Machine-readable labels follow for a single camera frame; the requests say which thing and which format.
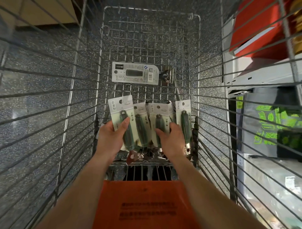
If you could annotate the person's right hand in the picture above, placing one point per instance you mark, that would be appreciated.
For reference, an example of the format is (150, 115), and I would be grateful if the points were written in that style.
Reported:
(172, 144)

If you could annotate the person's left hand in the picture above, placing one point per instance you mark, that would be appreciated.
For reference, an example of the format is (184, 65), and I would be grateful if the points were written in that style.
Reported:
(111, 141)

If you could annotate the grey carded item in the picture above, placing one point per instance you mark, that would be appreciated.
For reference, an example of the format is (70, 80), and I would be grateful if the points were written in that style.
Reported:
(137, 73)

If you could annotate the person's left forearm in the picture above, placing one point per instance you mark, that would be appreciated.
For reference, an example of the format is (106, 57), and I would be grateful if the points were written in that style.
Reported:
(78, 200)

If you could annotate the person's right forearm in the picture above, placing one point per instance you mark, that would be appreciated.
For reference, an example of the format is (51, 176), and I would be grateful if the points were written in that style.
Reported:
(212, 200)

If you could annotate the orange cart seat flap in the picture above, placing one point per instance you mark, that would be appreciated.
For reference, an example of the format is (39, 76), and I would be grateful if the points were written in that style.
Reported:
(146, 207)

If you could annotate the green black packets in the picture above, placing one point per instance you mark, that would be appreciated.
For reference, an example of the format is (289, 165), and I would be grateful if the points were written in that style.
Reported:
(276, 127)

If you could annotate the red packets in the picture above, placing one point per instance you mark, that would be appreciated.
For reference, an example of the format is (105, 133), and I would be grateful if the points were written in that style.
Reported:
(255, 23)

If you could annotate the large open cardboard box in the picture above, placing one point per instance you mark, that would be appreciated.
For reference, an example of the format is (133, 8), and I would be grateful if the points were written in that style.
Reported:
(33, 12)

